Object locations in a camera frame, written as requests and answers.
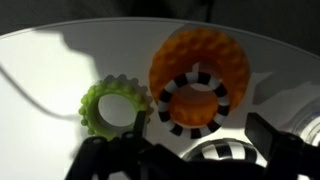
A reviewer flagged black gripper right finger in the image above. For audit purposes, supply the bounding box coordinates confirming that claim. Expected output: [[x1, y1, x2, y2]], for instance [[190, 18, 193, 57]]
[[245, 113, 320, 180]]

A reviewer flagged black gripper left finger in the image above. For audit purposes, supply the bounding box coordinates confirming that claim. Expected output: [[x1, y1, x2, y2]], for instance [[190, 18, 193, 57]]
[[65, 110, 188, 180]]

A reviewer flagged thin white and black ring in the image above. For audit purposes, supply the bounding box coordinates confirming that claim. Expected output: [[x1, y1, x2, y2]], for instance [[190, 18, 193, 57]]
[[157, 71, 231, 140]]

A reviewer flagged green bumpy ring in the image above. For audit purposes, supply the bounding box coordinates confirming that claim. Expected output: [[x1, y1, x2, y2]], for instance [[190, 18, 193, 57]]
[[78, 73, 154, 141]]

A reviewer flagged large orange bumpy ring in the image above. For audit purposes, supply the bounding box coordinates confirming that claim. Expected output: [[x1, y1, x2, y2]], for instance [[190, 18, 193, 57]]
[[148, 27, 251, 128]]

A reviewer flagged round white pedestal table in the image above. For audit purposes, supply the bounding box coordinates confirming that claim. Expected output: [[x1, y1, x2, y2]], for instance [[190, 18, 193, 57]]
[[0, 18, 320, 180]]

